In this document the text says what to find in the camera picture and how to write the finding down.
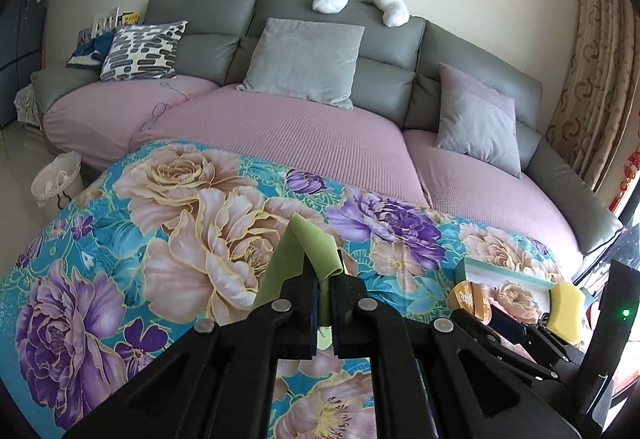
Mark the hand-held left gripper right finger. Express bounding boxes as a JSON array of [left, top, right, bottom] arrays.
[[330, 264, 591, 439]]

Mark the grey and purple pillow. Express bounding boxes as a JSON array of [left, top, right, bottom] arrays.
[[434, 63, 522, 178]]

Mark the floral tablecloth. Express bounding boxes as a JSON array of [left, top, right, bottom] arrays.
[[0, 139, 586, 439]]

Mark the purple cord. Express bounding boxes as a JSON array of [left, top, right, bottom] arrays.
[[140, 82, 193, 131]]

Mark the row of books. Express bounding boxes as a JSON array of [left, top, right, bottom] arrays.
[[77, 6, 146, 45]]

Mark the blue cabinet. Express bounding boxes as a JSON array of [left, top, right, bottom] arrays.
[[0, 0, 48, 130]]

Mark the white waste basket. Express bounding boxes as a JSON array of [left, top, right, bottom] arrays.
[[31, 152, 83, 210]]

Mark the beige patterned curtain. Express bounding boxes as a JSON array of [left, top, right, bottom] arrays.
[[545, 0, 640, 210]]

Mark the yellow sponge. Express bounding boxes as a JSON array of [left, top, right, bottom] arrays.
[[549, 281, 587, 346]]

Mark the orange-yellow roll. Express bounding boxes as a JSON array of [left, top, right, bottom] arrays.
[[448, 281, 494, 322]]

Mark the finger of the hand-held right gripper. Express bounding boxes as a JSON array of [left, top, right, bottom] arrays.
[[452, 308, 562, 382], [491, 306, 587, 366]]

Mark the grey sofa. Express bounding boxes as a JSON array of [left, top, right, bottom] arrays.
[[31, 0, 626, 270]]

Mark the black white patterned pillow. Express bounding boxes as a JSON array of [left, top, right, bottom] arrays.
[[100, 20, 189, 82]]

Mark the teal cardboard tray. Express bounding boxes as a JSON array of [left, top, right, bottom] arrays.
[[455, 256, 553, 325]]

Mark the purple sofa seat cover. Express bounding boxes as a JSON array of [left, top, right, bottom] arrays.
[[42, 74, 583, 265]]

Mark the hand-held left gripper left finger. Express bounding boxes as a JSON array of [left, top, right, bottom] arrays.
[[62, 264, 321, 439]]

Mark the red hanging decoration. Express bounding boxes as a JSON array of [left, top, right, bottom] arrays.
[[610, 159, 640, 211]]

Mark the plain grey pillow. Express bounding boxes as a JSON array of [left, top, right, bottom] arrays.
[[237, 18, 366, 111]]

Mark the dark blue cloth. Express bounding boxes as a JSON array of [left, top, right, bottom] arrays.
[[66, 32, 117, 68]]

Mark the green cloth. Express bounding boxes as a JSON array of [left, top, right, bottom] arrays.
[[255, 213, 346, 350]]

